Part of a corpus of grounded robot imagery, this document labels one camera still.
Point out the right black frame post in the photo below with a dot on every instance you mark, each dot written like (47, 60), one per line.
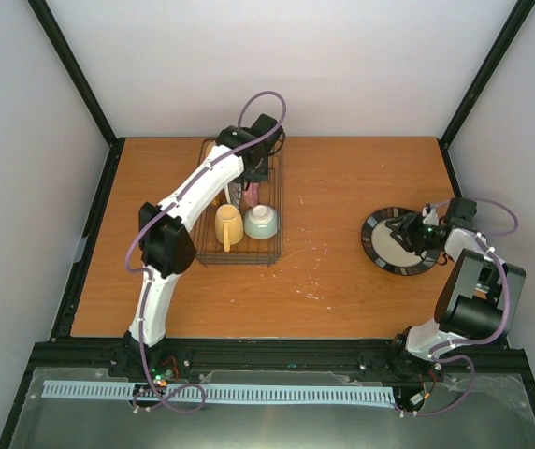
(491, 62)

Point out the grey wire dish rack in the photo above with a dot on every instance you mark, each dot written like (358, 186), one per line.
(249, 251)

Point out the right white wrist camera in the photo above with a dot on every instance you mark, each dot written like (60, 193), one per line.
(430, 216)

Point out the white blue striped plate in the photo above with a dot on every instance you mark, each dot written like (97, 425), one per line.
(233, 194)

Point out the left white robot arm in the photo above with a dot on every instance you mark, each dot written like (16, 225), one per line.
(163, 248)

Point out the yellow ceramic mug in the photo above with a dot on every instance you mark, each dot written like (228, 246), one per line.
(228, 226)

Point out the light green ceramic bowl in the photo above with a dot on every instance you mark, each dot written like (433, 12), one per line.
(261, 222)

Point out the light blue slotted cable duct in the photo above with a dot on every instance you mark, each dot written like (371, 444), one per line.
(226, 394)

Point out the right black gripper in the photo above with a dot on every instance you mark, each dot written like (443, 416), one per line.
(407, 228)

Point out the pink polka dot plate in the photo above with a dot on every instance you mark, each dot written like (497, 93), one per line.
(251, 194)

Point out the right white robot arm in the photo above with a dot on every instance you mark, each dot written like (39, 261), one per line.
(477, 304)

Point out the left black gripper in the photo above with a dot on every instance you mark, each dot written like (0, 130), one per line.
(260, 175)

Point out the black frame post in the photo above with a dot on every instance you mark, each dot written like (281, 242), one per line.
(56, 37)
(491, 62)

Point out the left black frame post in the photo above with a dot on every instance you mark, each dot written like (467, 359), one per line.
(56, 37)

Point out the black aluminium frame rail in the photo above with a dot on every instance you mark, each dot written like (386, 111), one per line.
(365, 360)

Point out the black striped plate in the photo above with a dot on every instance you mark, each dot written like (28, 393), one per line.
(385, 251)

